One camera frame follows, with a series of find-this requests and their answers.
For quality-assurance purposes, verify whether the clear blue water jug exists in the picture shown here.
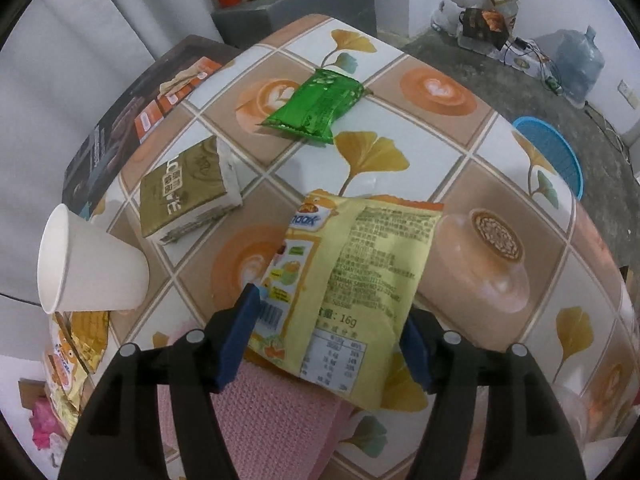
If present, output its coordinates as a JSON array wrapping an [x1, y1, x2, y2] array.
[[556, 25, 606, 103]]

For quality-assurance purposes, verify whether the pink knitted cloth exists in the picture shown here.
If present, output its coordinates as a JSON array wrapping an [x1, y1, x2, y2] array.
[[157, 360, 371, 480]]

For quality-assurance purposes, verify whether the olive tissue pack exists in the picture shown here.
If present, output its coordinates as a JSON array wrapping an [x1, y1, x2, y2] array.
[[138, 136, 245, 246]]

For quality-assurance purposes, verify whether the gold snack packet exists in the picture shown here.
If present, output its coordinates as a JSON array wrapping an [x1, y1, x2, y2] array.
[[70, 310, 111, 373]]

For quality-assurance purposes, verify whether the large dark printed box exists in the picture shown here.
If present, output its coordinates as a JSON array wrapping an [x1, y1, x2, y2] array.
[[61, 35, 241, 221]]

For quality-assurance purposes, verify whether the white plastic bag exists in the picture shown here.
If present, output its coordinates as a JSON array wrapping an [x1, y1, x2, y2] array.
[[431, 0, 471, 36]]

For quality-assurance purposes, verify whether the black cable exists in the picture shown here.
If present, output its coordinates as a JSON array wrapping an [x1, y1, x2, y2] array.
[[585, 102, 640, 171]]

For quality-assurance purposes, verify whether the white paper cup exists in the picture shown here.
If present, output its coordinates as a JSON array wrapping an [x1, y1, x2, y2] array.
[[37, 203, 151, 315]]

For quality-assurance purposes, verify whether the yellow snack packet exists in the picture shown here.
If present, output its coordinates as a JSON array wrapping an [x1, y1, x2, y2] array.
[[247, 189, 445, 412]]

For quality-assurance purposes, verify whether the brown cardboard box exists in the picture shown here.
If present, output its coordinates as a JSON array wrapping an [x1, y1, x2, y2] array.
[[17, 379, 47, 411]]

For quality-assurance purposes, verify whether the orange snack packet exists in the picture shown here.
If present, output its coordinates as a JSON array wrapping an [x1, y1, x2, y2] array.
[[45, 330, 91, 411]]

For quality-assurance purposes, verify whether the green snack packet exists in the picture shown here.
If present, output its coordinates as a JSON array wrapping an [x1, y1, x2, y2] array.
[[257, 67, 376, 147]]

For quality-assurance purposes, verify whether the grey cabinet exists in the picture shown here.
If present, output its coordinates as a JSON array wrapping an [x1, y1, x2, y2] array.
[[210, 0, 378, 51]]

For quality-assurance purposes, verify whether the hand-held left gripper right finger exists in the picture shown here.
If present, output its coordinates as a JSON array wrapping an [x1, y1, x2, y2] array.
[[398, 310, 587, 480]]

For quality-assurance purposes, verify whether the blue plastic basket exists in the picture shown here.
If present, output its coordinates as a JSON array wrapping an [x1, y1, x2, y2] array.
[[512, 116, 585, 202]]

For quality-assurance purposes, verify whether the patterned tablecloth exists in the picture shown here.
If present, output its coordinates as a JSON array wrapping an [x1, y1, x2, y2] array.
[[50, 12, 638, 480]]

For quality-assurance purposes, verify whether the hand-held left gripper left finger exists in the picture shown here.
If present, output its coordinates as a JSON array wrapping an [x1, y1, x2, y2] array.
[[57, 282, 262, 480]]

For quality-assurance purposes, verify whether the black printed bag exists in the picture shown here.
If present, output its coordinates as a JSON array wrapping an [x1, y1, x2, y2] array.
[[457, 7, 511, 48]]

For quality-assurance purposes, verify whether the pink wrapper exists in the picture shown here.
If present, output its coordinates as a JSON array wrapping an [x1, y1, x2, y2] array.
[[31, 400, 61, 448]]

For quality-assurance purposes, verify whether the crumpled beige paper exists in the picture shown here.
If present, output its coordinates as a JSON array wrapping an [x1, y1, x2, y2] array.
[[159, 64, 202, 97]]

